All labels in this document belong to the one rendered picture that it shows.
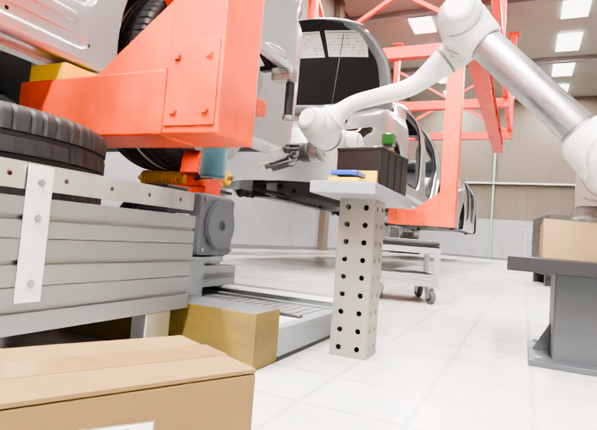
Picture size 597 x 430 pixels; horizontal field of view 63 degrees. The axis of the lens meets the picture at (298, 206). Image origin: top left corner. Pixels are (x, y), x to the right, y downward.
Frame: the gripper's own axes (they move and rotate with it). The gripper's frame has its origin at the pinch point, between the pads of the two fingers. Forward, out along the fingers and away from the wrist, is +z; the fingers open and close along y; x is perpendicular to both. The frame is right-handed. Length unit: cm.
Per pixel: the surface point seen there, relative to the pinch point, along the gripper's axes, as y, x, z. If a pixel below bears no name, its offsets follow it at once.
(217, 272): -42.1, -21.9, 14.9
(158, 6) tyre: -8, 68, 5
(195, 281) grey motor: -73, 6, -14
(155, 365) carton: -127, 51, -78
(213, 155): -33.1, 23.3, -6.5
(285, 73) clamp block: 14.5, 27.6, -15.2
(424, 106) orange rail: 807, -382, 195
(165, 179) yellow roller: -29.0, 15.1, 25.7
